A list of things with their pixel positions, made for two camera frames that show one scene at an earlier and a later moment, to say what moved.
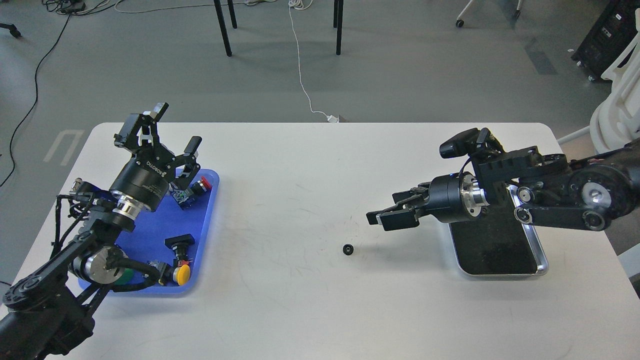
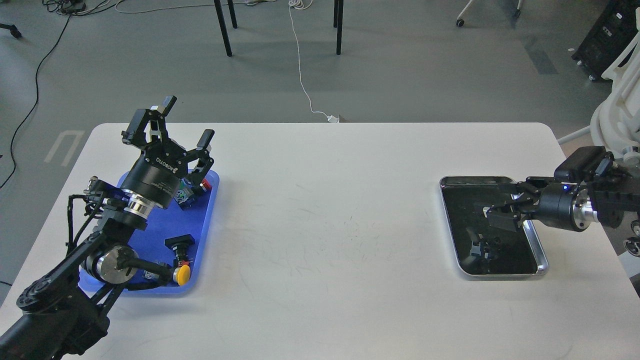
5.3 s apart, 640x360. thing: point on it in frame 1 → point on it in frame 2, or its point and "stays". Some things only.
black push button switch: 180,246 stays
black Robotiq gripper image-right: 454,198 → 555,204
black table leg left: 217,3 stays
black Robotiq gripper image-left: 145,182 → 156,174
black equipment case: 613,31 stays
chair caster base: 460,23 stays
